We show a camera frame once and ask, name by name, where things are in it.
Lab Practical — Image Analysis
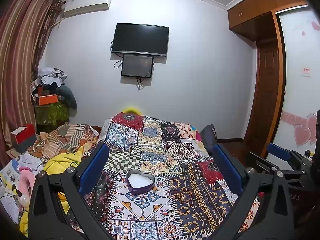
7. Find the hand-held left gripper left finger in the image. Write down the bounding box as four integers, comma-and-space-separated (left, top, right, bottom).
26, 142, 110, 240

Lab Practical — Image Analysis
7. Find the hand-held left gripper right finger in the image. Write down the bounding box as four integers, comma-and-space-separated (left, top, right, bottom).
212, 142, 296, 240

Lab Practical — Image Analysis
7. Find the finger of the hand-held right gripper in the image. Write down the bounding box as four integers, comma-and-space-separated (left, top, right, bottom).
246, 152, 282, 173
266, 143, 313, 172

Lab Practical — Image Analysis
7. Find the purple heart-shaped tin box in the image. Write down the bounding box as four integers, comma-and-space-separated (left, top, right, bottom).
127, 169, 155, 195

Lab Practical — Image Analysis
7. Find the pink heart sticker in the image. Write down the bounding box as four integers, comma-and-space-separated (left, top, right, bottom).
293, 113, 318, 148

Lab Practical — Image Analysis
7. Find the yellow blanket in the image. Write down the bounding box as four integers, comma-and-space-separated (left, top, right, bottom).
19, 145, 85, 237

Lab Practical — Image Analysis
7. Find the dark grey bag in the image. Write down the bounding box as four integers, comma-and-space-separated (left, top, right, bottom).
200, 124, 217, 156

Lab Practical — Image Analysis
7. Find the striped orange cloth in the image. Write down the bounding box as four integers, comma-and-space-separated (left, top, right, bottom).
27, 122, 101, 161

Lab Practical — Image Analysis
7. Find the colourful floral bed sheet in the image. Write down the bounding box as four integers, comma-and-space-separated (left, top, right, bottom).
190, 124, 208, 154

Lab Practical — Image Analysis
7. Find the white sliding wardrobe door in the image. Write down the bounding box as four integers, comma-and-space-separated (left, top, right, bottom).
265, 7, 320, 162

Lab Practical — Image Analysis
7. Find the brown wooden door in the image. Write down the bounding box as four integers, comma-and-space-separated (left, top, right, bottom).
244, 40, 281, 155

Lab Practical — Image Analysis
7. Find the pink plush toy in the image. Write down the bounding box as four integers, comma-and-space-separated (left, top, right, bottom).
13, 166, 37, 207

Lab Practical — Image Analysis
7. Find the patchwork patterned blanket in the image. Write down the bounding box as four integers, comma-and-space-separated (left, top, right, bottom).
67, 112, 262, 240

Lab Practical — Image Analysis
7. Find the yellow pillow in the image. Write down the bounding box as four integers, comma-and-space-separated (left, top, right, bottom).
122, 105, 143, 116

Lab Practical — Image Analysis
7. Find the red and white box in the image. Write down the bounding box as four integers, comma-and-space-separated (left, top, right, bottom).
10, 123, 37, 153

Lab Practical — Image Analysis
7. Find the orange box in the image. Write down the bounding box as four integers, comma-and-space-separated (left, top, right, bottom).
37, 94, 58, 106

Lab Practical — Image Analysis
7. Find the pile of grey clothes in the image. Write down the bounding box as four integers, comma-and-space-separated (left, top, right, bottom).
31, 67, 68, 92

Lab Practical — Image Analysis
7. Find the striped brown curtain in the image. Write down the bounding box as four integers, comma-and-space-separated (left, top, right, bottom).
0, 0, 66, 153

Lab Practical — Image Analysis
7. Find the wooden overhead cabinet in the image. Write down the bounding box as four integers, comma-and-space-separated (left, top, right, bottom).
227, 0, 310, 42

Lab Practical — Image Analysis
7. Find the white air conditioner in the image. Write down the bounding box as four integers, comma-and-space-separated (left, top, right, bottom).
63, 0, 112, 18

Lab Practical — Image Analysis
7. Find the black monitor cable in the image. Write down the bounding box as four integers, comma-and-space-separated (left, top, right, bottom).
136, 76, 146, 92

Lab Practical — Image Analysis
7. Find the small black wall monitor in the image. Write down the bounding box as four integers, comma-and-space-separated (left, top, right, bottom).
121, 54, 154, 79

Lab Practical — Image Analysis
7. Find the black wall television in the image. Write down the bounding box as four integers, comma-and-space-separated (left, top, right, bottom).
111, 23, 170, 57

